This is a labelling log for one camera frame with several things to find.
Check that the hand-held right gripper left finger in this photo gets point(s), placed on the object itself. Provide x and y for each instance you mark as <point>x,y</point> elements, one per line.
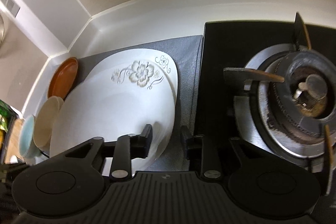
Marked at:
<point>146,141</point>

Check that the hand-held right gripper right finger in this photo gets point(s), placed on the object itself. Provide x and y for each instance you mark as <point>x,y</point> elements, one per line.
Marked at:
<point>185,142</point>

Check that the large white floral plate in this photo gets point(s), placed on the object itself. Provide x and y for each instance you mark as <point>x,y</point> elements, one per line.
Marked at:
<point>105,103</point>

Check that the brown plate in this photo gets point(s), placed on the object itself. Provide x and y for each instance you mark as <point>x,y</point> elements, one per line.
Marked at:
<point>61,77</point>

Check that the light blue bowl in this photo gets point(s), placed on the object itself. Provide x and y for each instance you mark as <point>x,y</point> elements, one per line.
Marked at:
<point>26,134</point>

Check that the grey dish mat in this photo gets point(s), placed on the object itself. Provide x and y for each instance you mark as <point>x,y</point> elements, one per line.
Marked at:
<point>189,56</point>

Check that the gas stove burner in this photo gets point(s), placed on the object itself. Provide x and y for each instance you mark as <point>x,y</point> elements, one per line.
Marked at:
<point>244,75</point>

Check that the wooden cutting board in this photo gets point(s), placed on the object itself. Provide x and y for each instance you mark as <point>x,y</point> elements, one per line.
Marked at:
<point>14,142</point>

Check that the small wall vent grille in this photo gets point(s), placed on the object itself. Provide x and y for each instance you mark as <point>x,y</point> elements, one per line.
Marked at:
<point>9,2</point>

